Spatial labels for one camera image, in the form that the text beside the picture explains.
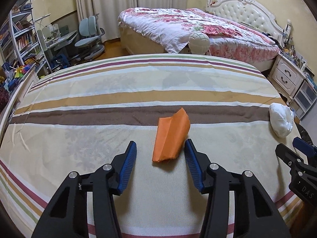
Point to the striped cloth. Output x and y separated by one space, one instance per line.
99 99

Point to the bookshelf with books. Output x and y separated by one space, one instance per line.
23 37

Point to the orange paper piece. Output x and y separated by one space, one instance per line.
168 138

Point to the bin with black bag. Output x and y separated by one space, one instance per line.
305 133

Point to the beige curtains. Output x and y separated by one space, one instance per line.
118 5

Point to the grey study desk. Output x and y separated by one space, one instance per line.
62 39

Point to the plastic drawer unit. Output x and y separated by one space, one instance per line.
304 96

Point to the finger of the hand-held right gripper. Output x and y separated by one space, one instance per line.
289 157
304 147

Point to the colourful toy pile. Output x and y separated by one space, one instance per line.
19 70

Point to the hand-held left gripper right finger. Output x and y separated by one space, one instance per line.
193 168

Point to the grey blue desk chair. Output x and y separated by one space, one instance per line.
88 39

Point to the clutter of small bedside items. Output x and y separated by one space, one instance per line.
294 52

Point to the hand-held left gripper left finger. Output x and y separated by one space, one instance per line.
127 168

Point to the floral quilt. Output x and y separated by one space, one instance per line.
173 24

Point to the white tissue ball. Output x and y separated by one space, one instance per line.
281 120

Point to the white nightstand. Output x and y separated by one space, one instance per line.
284 76

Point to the white tufted bed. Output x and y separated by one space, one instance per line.
250 12

